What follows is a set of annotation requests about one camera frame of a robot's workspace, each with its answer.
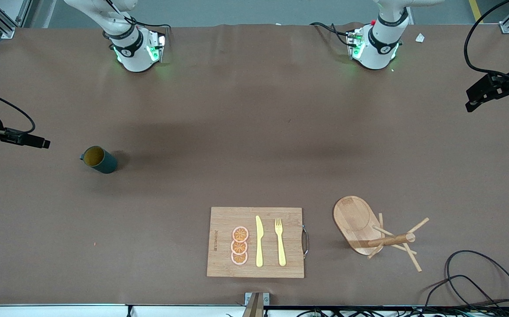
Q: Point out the dark green cup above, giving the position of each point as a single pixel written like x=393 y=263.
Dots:
x=102 y=163

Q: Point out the wooden mug tree stand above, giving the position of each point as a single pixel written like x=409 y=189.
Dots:
x=353 y=218

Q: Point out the yellow plastic fork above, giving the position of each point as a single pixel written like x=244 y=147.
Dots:
x=280 y=246

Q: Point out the brown table cover sheet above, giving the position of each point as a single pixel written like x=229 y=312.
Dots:
x=280 y=132

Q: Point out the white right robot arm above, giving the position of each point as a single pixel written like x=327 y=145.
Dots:
x=135 y=53

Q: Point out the bamboo cutting board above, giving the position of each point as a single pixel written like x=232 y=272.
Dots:
x=223 y=220

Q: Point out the yellow plastic knife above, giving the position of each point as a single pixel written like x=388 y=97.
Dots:
x=259 y=242

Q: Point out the white paper scrap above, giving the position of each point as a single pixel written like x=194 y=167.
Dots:
x=420 y=38

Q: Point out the orange slice toy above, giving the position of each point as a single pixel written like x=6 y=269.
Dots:
x=240 y=234

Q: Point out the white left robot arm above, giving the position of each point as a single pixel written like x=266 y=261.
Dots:
x=377 y=46

